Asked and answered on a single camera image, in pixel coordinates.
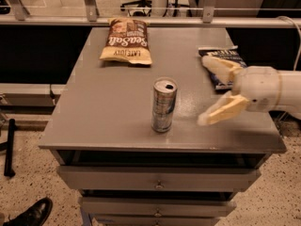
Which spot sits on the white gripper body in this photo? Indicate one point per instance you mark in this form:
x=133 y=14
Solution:
x=258 y=88

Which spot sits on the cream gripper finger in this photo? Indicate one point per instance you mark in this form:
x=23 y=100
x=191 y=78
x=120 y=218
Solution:
x=222 y=71
x=226 y=107

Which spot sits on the silver blue redbull can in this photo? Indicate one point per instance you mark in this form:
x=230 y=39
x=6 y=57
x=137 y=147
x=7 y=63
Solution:
x=164 y=100

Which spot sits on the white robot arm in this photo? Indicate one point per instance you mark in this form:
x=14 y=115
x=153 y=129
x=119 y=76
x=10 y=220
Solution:
x=290 y=93

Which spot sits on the blue vinegar chip bag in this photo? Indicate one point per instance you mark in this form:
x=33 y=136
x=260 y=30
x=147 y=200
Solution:
x=229 y=53

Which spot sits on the brown sea salt chip bag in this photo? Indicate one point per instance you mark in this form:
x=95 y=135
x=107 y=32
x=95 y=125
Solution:
x=127 y=41

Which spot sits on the grey drawer cabinet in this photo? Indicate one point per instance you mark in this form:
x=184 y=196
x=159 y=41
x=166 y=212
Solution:
x=103 y=117

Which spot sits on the metal glass railing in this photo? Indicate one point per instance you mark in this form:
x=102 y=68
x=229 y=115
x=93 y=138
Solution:
x=213 y=13

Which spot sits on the middle grey drawer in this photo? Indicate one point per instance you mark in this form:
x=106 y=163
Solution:
x=156 y=207

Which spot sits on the grey drawer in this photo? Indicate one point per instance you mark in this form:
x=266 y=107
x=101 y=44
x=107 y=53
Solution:
x=146 y=221
x=156 y=207
x=158 y=179

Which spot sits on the top grey drawer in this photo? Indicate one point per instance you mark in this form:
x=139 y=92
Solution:
x=158 y=179

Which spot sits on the bottom grey drawer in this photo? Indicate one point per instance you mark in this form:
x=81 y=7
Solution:
x=146 y=221

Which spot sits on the black leather shoe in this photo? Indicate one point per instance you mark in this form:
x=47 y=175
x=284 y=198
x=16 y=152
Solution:
x=35 y=215

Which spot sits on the black metal stand leg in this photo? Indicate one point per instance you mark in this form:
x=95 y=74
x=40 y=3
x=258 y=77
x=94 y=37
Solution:
x=8 y=146

